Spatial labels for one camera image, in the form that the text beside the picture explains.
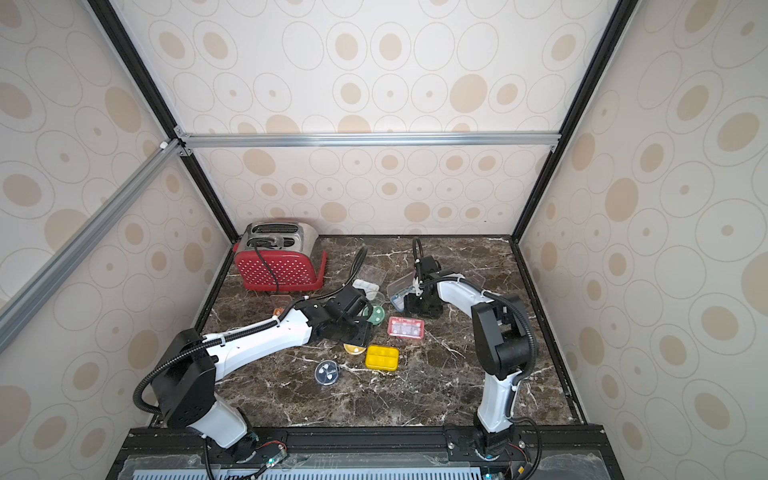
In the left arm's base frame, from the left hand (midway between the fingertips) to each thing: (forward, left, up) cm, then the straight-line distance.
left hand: (374, 336), depth 82 cm
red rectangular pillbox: (+7, -9, -10) cm, 15 cm away
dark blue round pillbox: (-7, +13, -9) cm, 18 cm away
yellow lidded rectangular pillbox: (-3, -3, -9) cm, 10 cm away
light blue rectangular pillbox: (+21, -7, -8) cm, 23 cm away
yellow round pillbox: (0, +6, -10) cm, 12 cm away
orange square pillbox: (+12, +32, -9) cm, 36 cm away
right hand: (+12, -15, -7) cm, 21 cm away
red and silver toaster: (+24, +30, +6) cm, 39 cm away
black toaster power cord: (+21, +34, +4) cm, 40 cm away
